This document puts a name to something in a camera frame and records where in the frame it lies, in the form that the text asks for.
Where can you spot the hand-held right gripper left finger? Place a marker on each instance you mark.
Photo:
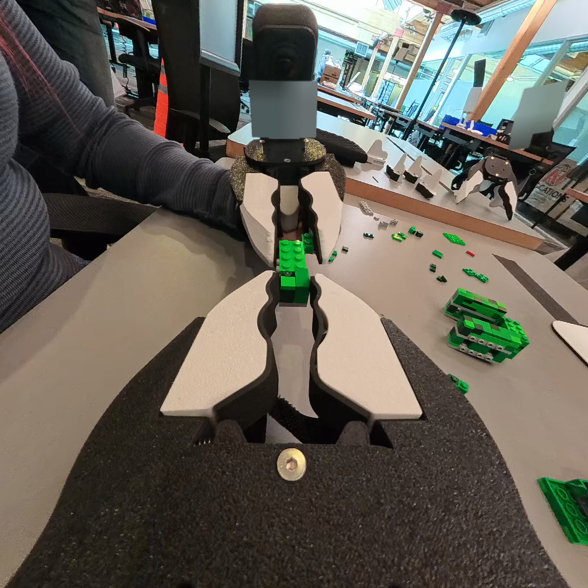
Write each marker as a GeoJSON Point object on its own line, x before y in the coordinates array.
{"type": "Point", "coordinates": [220, 363]}

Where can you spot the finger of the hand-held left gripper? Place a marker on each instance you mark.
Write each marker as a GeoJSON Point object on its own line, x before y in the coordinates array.
{"type": "Point", "coordinates": [257, 211]}
{"type": "Point", "coordinates": [327, 211]}

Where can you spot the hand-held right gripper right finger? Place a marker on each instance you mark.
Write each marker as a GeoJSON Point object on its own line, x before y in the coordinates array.
{"type": "Point", "coordinates": [363, 367]}

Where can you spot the green and grey brick assembly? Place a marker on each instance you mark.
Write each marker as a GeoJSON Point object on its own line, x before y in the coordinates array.
{"type": "Point", "coordinates": [294, 262]}

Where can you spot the single green piece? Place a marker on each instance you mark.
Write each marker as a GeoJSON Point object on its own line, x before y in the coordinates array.
{"type": "Point", "coordinates": [459, 384]}

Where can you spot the person's left forearm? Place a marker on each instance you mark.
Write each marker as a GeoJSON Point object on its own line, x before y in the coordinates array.
{"type": "Point", "coordinates": [174, 174]}

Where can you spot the grey desk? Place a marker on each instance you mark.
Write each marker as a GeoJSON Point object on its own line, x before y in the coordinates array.
{"type": "Point", "coordinates": [138, 285]}

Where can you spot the black rough housing part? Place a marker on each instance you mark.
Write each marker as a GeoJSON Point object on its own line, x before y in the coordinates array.
{"type": "Point", "coordinates": [342, 147]}

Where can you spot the scattered small green bricks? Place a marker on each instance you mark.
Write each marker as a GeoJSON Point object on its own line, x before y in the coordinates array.
{"type": "Point", "coordinates": [438, 253]}

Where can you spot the green flat studded plate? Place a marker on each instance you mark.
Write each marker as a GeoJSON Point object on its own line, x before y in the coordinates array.
{"type": "Point", "coordinates": [454, 239]}

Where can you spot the orange traffic cone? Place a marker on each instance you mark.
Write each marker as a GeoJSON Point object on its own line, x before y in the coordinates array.
{"type": "Point", "coordinates": [160, 101]}

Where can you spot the green u-shaped brick assembly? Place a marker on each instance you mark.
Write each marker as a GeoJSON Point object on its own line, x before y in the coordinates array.
{"type": "Point", "coordinates": [496, 335]}

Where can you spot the grey framed panel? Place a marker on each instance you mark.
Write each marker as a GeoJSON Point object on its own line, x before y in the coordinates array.
{"type": "Point", "coordinates": [220, 32]}

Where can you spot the black and white spare gripper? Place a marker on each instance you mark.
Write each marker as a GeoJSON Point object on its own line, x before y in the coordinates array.
{"type": "Point", "coordinates": [491, 179]}

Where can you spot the blue storage bins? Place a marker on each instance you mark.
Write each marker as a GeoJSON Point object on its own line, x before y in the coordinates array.
{"type": "Point", "coordinates": [477, 128]}

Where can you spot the wooden pillar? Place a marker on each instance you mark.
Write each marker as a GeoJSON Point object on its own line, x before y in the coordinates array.
{"type": "Point", "coordinates": [514, 59]}
{"type": "Point", "coordinates": [425, 50]}

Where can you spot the long wooden work table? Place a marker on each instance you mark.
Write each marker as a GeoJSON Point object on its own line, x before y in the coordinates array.
{"type": "Point", "coordinates": [500, 147]}

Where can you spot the white rounded pad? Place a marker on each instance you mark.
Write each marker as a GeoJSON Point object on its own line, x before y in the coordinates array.
{"type": "Point", "coordinates": [574, 337]}

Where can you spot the black pole stand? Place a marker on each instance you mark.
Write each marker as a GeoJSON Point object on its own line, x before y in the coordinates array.
{"type": "Point", "coordinates": [465, 16]}

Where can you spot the grey tower brick assembly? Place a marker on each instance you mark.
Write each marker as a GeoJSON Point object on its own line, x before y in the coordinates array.
{"type": "Point", "coordinates": [560, 510]}

